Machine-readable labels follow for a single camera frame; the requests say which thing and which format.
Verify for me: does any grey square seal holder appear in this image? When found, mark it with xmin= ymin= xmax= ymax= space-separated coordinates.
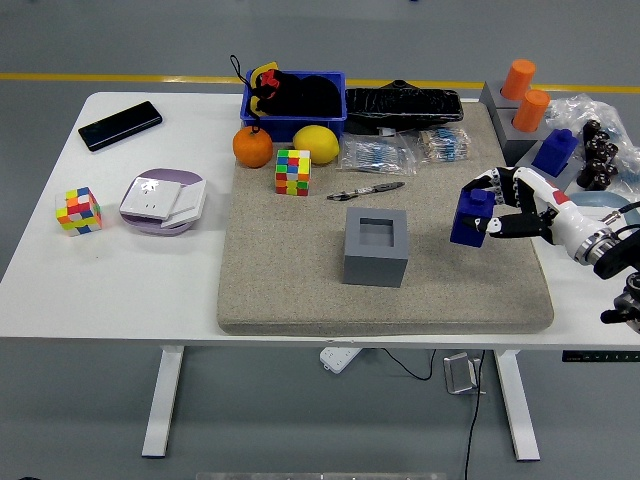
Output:
xmin=342 ymin=207 xmax=411 ymax=288
xmin=513 ymin=142 xmax=585 ymax=192

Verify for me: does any black power cable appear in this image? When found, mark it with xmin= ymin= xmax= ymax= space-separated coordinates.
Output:
xmin=382 ymin=348 xmax=486 ymax=480

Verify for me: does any black wrapped keyboard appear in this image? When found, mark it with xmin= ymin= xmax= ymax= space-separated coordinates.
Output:
xmin=344 ymin=78 xmax=465 ymax=135

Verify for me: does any cluster of black knobs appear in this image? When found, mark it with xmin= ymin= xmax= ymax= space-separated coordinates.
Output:
xmin=577 ymin=119 xmax=621 ymax=191

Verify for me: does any orange round seal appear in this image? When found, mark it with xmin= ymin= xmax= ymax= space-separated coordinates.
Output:
xmin=500 ymin=59 xmax=537 ymax=101
xmin=512 ymin=89 xmax=551 ymax=133

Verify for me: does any purple plate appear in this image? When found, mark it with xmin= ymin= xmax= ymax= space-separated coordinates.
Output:
xmin=118 ymin=168 xmax=207 ymax=237

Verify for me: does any white wall socket panel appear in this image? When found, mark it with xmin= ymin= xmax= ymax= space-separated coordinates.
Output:
xmin=121 ymin=177 xmax=184 ymax=221

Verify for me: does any blue plastic bin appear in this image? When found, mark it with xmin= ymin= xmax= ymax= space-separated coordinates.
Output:
xmin=240 ymin=70 xmax=347 ymax=144

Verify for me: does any black smartphone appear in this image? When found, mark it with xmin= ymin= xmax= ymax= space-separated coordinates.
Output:
xmin=77 ymin=100 xmax=164 ymax=153

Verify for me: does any yellow lemon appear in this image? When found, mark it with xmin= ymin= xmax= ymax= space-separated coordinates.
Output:
xmin=292 ymin=124 xmax=341 ymax=165

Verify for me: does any black table control panel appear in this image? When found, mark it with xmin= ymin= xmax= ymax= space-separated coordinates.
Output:
xmin=561 ymin=350 xmax=640 ymax=363

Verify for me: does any black silver pen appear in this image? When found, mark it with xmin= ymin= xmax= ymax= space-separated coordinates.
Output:
xmin=327 ymin=181 xmax=406 ymax=202

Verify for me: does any crumpled clear plastic bag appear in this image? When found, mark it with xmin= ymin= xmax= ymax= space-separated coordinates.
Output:
xmin=544 ymin=92 xmax=640 ymax=201

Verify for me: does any white power strip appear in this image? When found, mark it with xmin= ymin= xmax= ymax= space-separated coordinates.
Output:
xmin=319 ymin=346 xmax=362 ymax=374

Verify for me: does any black drawstring pouch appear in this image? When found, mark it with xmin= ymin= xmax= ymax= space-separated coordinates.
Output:
xmin=229 ymin=54 xmax=341 ymax=119

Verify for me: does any grey-brown mat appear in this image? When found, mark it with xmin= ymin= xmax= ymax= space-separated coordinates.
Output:
xmin=217 ymin=102 xmax=555 ymax=337

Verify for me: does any blue square seal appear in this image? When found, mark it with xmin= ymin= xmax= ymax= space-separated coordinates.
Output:
xmin=449 ymin=188 xmax=496 ymax=249
xmin=531 ymin=128 xmax=580 ymax=177

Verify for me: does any clear bag of resistors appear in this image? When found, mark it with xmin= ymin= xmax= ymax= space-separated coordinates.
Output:
xmin=337 ymin=133 xmax=417 ymax=176
xmin=414 ymin=127 xmax=474 ymax=165

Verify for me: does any white table leg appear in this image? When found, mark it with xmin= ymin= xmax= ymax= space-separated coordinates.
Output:
xmin=141 ymin=345 xmax=186 ymax=459
xmin=492 ymin=349 xmax=542 ymax=462

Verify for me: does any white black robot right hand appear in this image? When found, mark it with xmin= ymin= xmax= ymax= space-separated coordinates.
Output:
xmin=460 ymin=166 xmax=601 ymax=250

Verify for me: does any orange fruit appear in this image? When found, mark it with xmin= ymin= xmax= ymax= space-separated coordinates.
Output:
xmin=232 ymin=125 xmax=275 ymax=169

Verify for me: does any light blue plate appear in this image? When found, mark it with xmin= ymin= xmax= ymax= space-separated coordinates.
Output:
xmin=567 ymin=192 xmax=640 ymax=232

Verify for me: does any white wall switch panel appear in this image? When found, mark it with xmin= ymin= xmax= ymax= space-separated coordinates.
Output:
xmin=160 ymin=179 xmax=208 ymax=230

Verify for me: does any colourful puzzle cube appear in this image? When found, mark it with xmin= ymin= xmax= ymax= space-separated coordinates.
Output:
xmin=55 ymin=187 xmax=104 ymax=238
xmin=274 ymin=148 xmax=312 ymax=197

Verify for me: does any yellow flat piece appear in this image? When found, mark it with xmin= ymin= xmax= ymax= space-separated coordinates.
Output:
xmin=248 ymin=61 xmax=280 ymax=116

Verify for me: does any grey round seal holder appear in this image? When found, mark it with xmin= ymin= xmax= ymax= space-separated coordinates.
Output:
xmin=493 ymin=105 xmax=551 ymax=166
xmin=479 ymin=80 xmax=531 ymax=114

